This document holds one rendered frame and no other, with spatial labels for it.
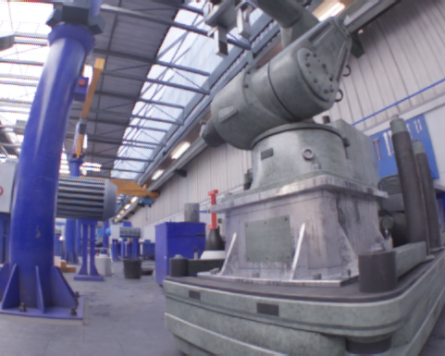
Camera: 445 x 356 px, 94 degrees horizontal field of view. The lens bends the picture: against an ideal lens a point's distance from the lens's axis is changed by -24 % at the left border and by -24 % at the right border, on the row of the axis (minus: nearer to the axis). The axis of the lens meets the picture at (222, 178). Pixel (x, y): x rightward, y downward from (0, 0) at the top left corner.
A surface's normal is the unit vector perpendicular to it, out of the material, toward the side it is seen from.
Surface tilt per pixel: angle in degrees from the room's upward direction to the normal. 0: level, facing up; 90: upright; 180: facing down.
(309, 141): 90
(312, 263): 90
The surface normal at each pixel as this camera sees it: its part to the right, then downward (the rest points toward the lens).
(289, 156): -0.44, -0.22
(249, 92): 0.07, -0.22
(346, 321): -0.80, -0.13
